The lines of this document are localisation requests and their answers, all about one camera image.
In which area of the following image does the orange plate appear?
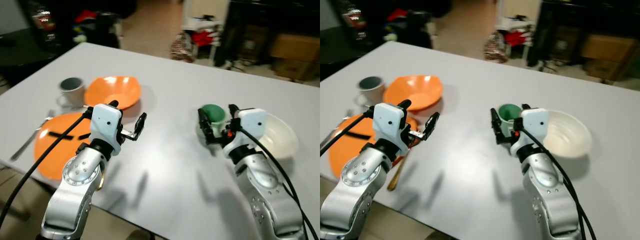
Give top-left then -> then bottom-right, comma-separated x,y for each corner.
328,114 -> 419,179
33,112 -> 109,181

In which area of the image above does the black cabinet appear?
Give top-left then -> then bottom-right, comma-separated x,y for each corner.
215,0 -> 321,68
526,0 -> 640,71

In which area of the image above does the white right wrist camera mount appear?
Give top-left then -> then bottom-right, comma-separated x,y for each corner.
222,107 -> 268,157
510,107 -> 550,157

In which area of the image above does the green mug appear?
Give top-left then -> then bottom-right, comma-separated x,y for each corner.
197,103 -> 232,146
492,103 -> 524,139

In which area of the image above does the white bowl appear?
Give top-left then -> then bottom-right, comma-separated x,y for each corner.
256,113 -> 300,160
542,109 -> 594,159

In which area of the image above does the white rack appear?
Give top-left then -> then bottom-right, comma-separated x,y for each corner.
494,14 -> 539,62
181,14 -> 227,62

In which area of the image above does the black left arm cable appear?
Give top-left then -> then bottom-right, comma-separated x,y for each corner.
0,114 -> 94,226
320,112 -> 376,157

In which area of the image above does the grey mug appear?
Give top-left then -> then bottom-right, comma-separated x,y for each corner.
57,77 -> 86,109
356,76 -> 387,107

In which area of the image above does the woven basket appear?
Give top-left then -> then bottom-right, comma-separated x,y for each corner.
482,32 -> 509,64
169,34 -> 196,64

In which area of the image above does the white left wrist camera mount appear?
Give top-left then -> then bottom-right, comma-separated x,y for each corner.
90,103 -> 124,156
372,102 -> 405,156

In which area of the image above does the red cap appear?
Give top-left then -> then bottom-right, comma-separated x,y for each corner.
74,9 -> 99,25
387,8 -> 409,23

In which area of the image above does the brown cardboard box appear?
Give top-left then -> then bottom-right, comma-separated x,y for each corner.
584,60 -> 627,82
581,34 -> 640,64
272,59 -> 317,82
269,33 -> 321,64

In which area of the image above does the red cloth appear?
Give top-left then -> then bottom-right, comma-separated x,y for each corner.
192,29 -> 216,48
504,29 -> 529,48

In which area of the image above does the silver fork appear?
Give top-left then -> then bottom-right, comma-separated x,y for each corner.
9,109 -> 55,162
331,108 -> 354,133

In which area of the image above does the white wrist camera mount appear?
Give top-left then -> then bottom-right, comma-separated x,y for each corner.
222,107 -> 268,157
510,107 -> 550,157
90,103 -> 124,156
372,102 -> 405,156

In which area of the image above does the orange bowl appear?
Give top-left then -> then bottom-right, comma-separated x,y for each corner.
383,74 -> 444,112
83,75 -> 143,111

